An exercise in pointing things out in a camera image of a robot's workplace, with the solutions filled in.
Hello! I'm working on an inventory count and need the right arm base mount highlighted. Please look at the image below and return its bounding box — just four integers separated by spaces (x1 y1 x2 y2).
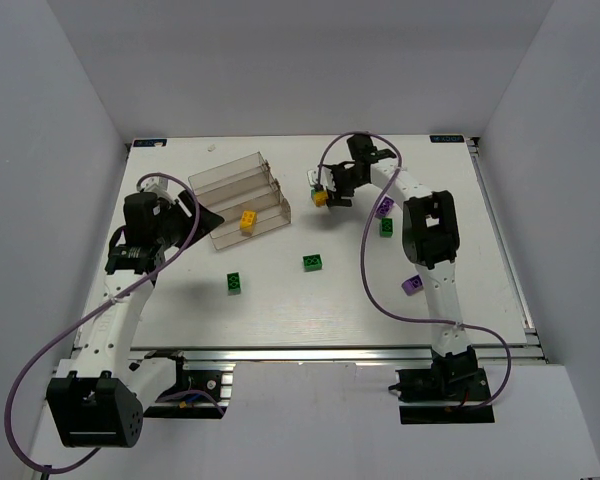
388 368 495 425

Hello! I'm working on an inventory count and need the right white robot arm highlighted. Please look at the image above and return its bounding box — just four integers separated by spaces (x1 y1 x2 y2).
314 131 478 380

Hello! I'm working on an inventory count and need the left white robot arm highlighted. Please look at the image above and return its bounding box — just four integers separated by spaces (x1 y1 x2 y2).
46 173 224 448

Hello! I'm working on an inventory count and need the blue label sticker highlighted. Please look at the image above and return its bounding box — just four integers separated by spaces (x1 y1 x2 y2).
429 134 465 144
132 138 167 148

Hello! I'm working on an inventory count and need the blue label sticker right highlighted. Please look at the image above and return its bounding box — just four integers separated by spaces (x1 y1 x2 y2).
429 134 465 144

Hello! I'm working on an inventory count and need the yellow patterned lego brick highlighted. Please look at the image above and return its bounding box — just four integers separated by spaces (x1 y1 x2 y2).
239 210 257 235

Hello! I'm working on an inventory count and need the purple lego brick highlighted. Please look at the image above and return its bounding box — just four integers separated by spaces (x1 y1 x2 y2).
375 196 395 219
401 275 423 296

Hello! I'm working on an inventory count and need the clear tiered plastic organizer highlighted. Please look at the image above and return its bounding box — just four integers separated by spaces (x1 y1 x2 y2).
189 152 291 251

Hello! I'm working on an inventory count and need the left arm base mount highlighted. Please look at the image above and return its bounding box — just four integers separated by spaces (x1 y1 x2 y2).
129 350 233 420

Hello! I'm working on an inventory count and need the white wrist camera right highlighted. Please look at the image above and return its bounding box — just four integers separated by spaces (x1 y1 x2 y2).
307 167 336 192

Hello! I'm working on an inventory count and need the yellow long lego brick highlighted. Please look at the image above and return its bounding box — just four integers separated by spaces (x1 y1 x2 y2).
312 190 329 207

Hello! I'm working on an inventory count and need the blue label sticker left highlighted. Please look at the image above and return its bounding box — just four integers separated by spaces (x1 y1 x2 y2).
132 138 167 148

